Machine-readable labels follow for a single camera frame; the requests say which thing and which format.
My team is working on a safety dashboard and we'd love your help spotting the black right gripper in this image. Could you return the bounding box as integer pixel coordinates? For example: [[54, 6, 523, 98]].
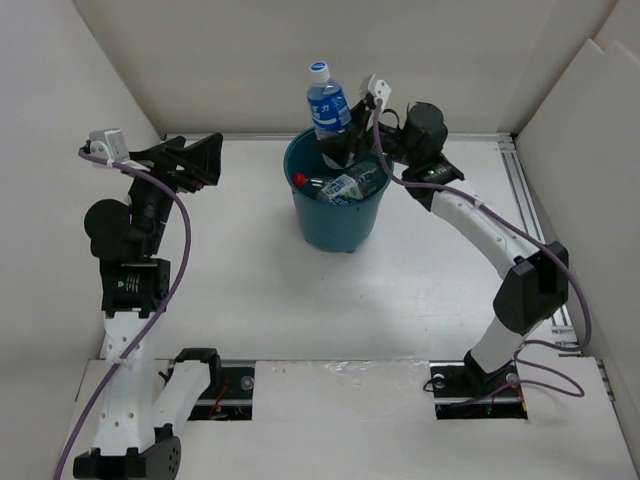
[[310, 100, 418, 168]]

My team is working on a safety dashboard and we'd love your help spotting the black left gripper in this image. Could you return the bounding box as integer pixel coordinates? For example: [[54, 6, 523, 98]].
[[119, 131, 222, 256]]

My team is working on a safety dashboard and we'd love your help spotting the blue label water bottle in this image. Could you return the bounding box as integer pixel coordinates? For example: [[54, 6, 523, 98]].
[[306, 61, 351, 140]]

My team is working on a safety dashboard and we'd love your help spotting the clear white cap bottle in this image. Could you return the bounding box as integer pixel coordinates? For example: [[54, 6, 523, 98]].
[[316, 160, 388, 205]]

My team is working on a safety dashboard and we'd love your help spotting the red label water bottle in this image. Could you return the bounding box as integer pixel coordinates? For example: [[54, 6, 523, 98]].
[[292, 172, 333, 200]]

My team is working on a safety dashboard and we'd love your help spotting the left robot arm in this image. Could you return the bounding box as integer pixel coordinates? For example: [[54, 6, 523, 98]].
[[60, 128, 223, 479]]

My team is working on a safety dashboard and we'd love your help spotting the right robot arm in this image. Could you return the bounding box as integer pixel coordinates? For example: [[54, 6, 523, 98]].
[[315, 97, 570, 397]]

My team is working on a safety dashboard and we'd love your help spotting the teal plastic bin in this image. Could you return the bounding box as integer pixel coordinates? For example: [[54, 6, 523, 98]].
[[283, 128, 390, 253]]

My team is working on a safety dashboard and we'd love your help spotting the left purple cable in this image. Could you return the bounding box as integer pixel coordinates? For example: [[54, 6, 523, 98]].
[[52, 147, 194, 480]]

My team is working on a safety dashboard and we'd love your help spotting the purple cable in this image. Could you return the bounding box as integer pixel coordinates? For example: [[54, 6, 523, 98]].
[[372, 97, 594, 406], [52, 147, 194, 480]]

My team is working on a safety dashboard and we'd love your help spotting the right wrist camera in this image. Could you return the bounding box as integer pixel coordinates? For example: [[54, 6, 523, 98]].
[[359, 74, 392, 110]]

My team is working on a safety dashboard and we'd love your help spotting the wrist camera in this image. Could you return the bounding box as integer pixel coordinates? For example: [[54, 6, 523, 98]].
[[359, 74, 392, 110], [88, 128, 130, 167]]

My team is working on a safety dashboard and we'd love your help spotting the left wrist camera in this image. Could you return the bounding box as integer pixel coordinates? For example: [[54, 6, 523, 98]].
[[88, 128, 130, 167]]

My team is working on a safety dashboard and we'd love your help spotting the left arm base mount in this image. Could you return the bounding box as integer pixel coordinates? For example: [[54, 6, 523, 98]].
[[189, 361, 255, 422]]

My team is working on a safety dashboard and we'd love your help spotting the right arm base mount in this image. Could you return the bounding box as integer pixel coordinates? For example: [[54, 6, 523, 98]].
[[423, 361, 528, 421]]

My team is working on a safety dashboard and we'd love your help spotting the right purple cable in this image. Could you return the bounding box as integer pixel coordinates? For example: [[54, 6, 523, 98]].
[[372, 97, 594, 406]]

